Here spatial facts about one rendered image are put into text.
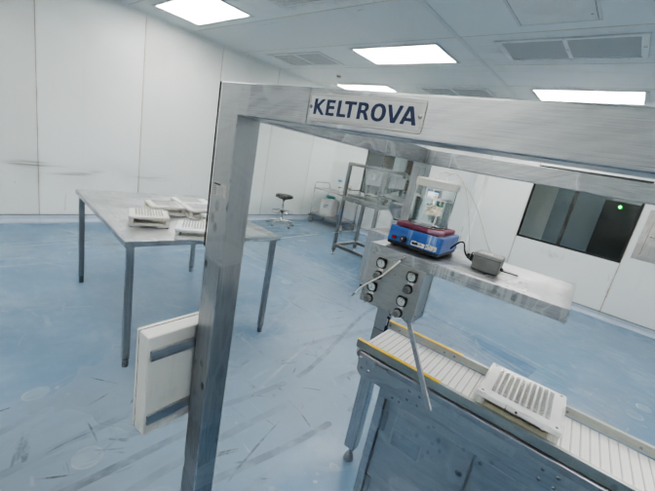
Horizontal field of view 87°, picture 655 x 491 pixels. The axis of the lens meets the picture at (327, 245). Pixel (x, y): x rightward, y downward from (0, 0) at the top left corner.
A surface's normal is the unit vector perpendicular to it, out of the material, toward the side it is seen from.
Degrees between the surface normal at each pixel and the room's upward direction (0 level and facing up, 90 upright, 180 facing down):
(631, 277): 90
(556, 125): 90
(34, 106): 90
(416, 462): 89
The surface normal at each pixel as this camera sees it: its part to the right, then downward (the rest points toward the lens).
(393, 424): -0.60, 0.09
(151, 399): 0.77, 0.30
